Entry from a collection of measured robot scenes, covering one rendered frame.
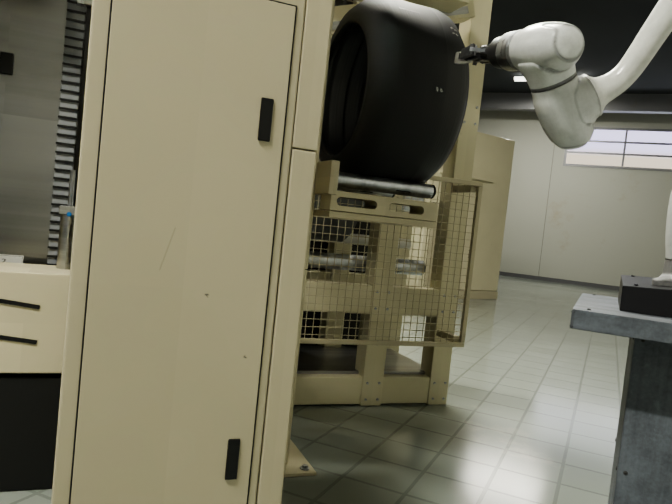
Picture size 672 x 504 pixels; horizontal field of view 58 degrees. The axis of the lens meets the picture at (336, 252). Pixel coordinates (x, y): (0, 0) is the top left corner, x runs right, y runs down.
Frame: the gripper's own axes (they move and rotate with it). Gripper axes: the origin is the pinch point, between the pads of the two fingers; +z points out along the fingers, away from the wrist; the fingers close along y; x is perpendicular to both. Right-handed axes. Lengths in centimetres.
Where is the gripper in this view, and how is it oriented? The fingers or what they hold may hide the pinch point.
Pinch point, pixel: (463, 57)
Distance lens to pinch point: 172.7
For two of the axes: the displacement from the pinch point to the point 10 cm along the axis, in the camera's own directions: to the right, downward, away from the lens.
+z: -3.4, -2.3, 9.1
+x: -1.6, 9.7, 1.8
